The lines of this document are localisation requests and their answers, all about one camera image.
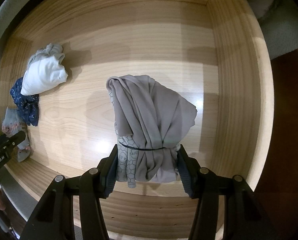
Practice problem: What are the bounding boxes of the white grey underwear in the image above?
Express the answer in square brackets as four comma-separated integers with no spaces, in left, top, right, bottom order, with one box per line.
[21,43,68,96]

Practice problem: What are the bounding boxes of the grey patterned underwear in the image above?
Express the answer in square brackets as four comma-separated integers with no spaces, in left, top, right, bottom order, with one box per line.
[106,75,197,188]

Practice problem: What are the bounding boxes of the floral pink white underwear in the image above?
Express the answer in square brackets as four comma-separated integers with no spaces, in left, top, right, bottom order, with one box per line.
[2,108,31,163]

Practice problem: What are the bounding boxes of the navy dotted underwear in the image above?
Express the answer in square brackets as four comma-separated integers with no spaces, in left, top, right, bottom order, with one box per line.
[10,77,40,126]

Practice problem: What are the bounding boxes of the wooden drawer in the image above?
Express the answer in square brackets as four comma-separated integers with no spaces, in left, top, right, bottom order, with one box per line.
[0,0,275,233]

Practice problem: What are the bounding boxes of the patterned white cloth cover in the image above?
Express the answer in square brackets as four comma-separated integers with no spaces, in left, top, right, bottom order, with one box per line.
[247,0,298,60]

